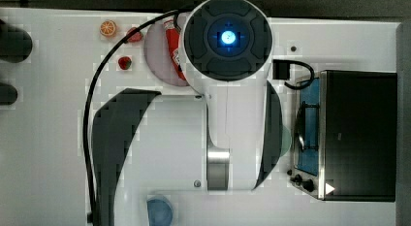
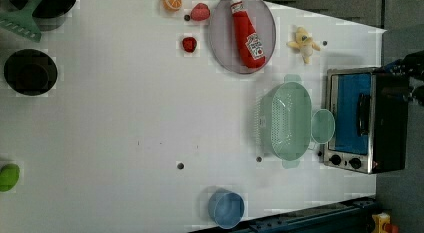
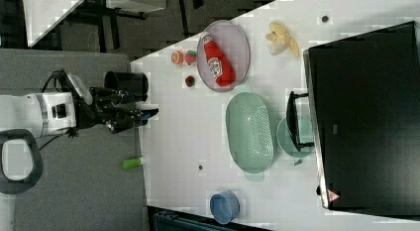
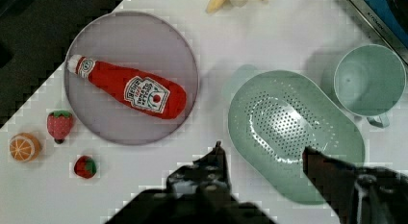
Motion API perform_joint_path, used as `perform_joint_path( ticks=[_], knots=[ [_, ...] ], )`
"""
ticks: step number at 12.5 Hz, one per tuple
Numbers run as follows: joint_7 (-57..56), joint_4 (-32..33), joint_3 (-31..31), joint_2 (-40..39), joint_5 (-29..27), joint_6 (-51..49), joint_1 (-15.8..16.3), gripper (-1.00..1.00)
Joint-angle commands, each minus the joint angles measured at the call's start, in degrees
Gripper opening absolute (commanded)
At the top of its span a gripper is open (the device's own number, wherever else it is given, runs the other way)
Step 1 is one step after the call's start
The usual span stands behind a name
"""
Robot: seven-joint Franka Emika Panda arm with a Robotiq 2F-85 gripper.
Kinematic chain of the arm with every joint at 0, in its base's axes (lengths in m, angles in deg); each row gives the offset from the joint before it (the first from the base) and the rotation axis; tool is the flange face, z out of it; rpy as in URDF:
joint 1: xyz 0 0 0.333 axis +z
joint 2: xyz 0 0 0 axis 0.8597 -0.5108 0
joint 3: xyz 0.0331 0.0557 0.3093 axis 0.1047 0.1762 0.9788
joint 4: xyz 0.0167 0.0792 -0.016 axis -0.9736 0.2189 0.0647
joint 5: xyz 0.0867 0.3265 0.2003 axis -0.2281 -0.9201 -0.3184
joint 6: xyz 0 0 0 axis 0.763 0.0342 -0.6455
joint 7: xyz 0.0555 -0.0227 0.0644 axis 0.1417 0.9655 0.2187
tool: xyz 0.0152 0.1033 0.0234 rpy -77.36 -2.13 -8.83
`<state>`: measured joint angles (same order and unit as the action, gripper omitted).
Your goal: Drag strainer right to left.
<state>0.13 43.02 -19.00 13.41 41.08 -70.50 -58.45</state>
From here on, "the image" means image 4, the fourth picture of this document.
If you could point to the red plush ketchup bottle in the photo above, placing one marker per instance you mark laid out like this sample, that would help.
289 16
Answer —
136 89

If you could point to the plush orange half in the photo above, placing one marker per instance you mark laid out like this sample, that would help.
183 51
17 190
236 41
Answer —
24 147

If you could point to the mint green cup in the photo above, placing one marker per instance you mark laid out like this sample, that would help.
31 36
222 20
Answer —
369 81

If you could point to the large plush strawberry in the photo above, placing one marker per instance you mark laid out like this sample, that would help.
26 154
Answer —
59 125

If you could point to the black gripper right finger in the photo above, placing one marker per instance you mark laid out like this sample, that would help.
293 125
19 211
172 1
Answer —
358 194

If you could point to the grey round plate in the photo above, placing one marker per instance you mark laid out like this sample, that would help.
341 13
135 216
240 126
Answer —
138 40

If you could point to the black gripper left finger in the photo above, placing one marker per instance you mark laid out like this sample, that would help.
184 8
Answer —
209 170

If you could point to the black toaster oven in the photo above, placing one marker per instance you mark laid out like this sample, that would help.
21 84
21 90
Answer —
389 19

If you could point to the small plush strawberry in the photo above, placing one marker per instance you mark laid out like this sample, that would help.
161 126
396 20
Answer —
85 167

